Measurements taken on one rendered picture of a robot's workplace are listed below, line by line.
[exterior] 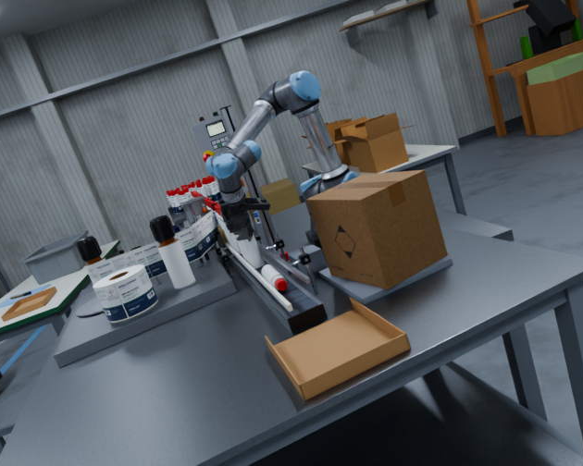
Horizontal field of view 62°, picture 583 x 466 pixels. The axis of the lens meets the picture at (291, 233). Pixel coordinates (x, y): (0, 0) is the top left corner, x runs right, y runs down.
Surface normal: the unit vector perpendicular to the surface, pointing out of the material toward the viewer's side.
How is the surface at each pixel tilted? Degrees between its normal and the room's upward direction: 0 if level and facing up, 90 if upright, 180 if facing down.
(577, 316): 90
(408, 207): 90
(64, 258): 95
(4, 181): 90
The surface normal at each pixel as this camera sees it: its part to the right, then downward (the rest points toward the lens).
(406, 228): 0.46, 0.07
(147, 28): 0.16, 0.18
